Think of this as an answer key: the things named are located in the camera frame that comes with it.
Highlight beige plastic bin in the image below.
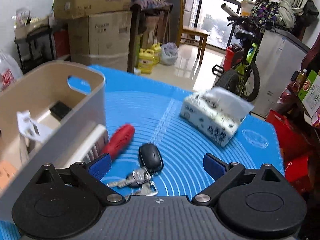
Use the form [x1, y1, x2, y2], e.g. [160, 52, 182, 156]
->
[1, 61, 106, 205]

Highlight white phone stand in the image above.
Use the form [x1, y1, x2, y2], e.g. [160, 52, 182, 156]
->
[16, 111, 53, 143]

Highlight silver keys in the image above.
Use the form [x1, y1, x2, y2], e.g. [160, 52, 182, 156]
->
[107, 167, 158, 196]

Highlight white tissue pack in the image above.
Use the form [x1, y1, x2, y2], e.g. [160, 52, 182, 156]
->
[180, 86, 254, 147]

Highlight blue silicone mat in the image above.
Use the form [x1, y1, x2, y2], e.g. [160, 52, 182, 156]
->
[1, 62, 284, 239]

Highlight black car key fob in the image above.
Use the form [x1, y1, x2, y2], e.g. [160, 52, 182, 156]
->
[138, 143, 164, 175]

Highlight green black bicycle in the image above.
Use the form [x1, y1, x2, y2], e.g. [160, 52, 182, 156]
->
[212, 3, 261, 102]

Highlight green white box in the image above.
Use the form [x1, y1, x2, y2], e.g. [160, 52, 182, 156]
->
[298, 70, 320, 117]

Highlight red bucket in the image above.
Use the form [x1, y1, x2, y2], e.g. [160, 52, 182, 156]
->
[223, 47, 235, 72]

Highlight yellow detergent jug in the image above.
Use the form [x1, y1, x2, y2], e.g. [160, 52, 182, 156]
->
[137, 48, 154, 74]

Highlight white red plastic bag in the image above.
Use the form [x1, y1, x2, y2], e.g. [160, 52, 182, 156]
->
[0, 51, 23, 92]

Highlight white freezer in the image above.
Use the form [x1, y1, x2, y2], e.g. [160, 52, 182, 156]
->
[253, 29, 310, 118]

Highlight lower taped cardboard box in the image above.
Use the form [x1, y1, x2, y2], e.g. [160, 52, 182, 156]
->
[68, 11, 132, 72]

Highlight grey plastic bag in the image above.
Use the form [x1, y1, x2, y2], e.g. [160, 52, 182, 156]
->
[160, 42, 178, 66]

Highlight black metal shelf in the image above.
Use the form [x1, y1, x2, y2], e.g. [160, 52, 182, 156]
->
[14, 25, 56, 74]

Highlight wooden chair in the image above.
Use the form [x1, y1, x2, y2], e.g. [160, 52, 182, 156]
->
[176, 0, 209, 66]

